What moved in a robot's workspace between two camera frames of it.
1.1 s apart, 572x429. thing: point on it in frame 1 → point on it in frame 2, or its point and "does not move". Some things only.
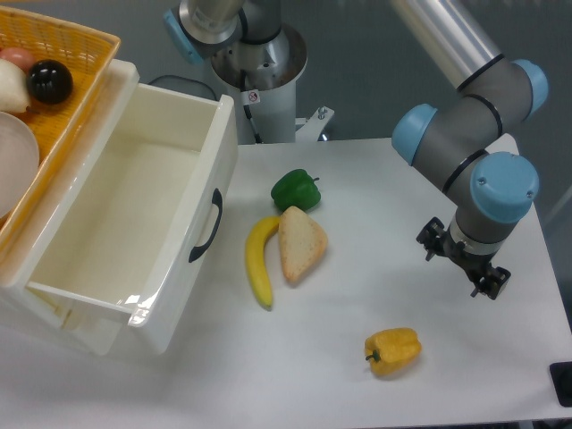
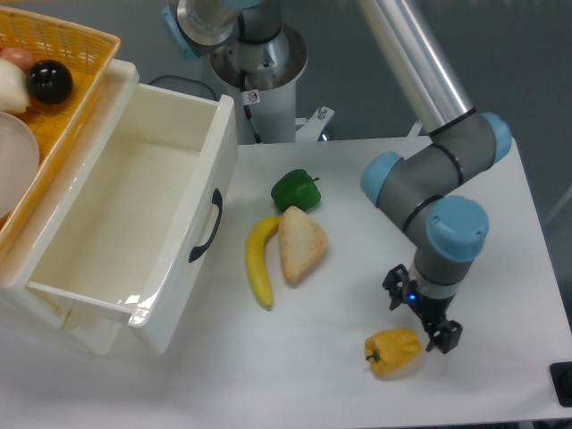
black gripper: [492, 280] → [430, 310]
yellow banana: [255, 258] does not move
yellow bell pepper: [391, 350] does not move
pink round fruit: [21, 57] does not move
